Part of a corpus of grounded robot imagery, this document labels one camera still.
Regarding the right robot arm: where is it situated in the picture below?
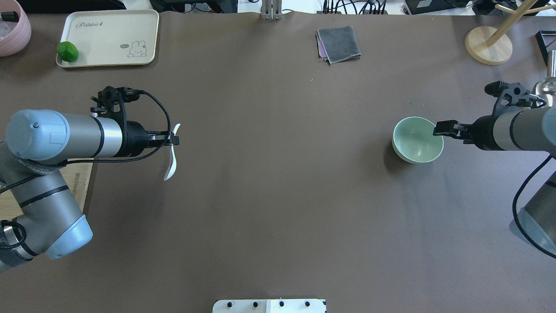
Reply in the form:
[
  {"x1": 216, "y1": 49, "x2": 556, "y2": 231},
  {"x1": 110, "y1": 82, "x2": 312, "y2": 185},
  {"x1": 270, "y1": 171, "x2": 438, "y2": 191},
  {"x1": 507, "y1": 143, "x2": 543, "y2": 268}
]
[{"x1": 433, "y1": 107, "x2": 555, "y2": 258}]

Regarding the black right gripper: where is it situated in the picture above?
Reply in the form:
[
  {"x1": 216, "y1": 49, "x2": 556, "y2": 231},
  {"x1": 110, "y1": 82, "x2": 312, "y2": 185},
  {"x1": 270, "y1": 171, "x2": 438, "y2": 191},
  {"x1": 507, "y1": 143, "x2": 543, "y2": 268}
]
[{"x1": 433, "y1": 117, "x2": 500, "y2": 151}]

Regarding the grey folded cloth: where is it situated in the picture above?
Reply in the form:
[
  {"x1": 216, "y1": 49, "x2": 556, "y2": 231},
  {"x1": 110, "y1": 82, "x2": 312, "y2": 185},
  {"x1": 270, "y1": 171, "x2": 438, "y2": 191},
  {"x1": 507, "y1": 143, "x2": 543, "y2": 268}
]
[{"x1": 316, "y1": 26, "x2": 361, "y2": 65}]

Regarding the green lime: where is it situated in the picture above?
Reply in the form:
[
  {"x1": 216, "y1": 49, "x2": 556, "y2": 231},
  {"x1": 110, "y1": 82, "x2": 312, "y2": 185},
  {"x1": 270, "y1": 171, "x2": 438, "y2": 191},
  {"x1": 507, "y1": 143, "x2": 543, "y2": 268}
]
[{"x1": 57, "y1": 41, "x2": 79, "y2": 62}]

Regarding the black tray with wood inlay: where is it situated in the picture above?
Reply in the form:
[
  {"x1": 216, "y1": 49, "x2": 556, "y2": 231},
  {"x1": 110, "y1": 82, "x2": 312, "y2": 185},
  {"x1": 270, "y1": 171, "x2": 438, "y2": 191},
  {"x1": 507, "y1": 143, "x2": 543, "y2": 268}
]
[{"x1": 535, "y1": 30, "x2": 556, "y2": 65}]

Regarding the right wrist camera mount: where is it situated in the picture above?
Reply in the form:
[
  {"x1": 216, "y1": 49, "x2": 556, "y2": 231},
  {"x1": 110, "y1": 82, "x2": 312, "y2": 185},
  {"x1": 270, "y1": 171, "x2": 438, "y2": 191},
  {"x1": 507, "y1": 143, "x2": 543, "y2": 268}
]
[{"x1": 484, "y1": 80, "x2": 548, "y2": 117}]

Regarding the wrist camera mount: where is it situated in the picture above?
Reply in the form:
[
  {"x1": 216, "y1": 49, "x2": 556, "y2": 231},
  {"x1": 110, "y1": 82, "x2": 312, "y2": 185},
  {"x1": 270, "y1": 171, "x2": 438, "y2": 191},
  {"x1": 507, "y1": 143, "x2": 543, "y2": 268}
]
[
  {"x1": 484, "y1": 80, "x2": 548, "y2": 117},
  {"x1": 90, "y1": 87, "x2": 144, "y2": 129}
]

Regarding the wooden stand with round base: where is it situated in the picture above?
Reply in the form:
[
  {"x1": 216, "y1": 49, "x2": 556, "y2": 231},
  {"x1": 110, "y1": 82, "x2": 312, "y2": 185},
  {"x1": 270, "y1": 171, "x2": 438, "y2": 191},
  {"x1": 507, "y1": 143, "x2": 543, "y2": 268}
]
[{"x1": 464, "y1": 0, "x2": 556, "y2": 66}]

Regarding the green bowl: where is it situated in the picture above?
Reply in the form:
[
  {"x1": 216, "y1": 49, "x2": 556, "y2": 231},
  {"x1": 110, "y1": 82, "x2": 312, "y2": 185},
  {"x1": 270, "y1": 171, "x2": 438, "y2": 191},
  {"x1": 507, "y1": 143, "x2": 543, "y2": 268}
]
[{"x1": 391, "y1": 117, "x2": 444, "y2": 164}]

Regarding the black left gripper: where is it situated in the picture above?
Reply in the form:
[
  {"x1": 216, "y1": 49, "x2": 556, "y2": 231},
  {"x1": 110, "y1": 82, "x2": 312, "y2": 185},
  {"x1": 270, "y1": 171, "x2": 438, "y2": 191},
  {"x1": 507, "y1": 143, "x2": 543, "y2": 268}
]
[{"x1": 126, "y1": 121, "x2": 179, "y2": 157}]

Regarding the pink bowl of ice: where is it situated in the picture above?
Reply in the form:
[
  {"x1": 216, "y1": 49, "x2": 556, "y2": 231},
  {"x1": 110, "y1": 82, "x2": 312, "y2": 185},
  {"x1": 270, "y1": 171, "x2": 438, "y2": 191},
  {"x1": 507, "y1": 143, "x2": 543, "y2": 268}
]
[{"x1": 0, "y1": 0, "x2": 32, "y2": 57}]

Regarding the aluminium frame post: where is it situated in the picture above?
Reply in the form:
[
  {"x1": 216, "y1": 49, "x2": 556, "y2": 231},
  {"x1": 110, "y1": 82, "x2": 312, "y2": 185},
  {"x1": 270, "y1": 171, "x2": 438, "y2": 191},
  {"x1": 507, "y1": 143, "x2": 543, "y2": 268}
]
[{"x1": 261, "y1": 0, "x2": 283, "y2": 20}]

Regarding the steel scoop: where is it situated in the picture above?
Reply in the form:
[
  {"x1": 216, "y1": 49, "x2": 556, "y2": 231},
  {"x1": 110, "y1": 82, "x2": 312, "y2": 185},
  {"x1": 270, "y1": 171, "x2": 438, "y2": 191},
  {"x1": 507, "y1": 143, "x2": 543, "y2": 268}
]
[{"x1": 534, "y1": 50, "x2": 556, "y2": 108}]

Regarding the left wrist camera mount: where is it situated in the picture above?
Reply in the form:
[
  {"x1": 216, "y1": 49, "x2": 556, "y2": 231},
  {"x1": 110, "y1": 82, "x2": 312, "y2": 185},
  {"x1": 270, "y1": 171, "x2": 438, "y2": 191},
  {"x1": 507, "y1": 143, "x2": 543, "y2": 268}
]
[{"x1": 90, "y1": 87, "x2": 144, "y2": 129}]

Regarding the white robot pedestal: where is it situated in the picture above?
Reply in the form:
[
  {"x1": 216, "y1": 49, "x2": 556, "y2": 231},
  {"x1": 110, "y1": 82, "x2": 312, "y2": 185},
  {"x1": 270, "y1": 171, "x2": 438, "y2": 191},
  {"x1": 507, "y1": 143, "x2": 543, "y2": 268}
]
[{"x1": 212, "y1": 298, "x2": 327, "y2": 313}]

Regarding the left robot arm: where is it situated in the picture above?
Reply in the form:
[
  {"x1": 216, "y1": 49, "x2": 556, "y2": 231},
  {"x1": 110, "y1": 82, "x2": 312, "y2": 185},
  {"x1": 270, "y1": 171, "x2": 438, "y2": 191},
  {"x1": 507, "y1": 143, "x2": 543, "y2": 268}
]
[{"x1": 1, "y1": 110, "x2": 179, "y2": 272}]

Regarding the bamboo cutting board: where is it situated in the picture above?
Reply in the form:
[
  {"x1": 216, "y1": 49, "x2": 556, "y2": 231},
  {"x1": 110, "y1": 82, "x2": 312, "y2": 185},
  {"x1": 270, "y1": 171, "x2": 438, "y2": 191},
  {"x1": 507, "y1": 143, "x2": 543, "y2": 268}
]
[{"x1": 0, "y1": 163, "x2": 93, "y2": 220}]

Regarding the beige rabbit tray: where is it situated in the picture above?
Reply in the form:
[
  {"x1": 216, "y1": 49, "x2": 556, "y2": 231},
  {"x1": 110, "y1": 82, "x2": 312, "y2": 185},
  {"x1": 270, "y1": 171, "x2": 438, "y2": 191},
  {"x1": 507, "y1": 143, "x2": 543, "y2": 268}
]
[{"x1": 56, "y1": 9, "x2": 159, "y2": 68}]

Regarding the white spoon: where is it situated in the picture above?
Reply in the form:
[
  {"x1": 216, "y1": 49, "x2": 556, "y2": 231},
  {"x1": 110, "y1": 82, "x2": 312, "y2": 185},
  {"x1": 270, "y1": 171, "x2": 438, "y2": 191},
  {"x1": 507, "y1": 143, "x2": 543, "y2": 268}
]
[{"x1": 164, "y1": 123, "x2": 181, "y2": 181}]

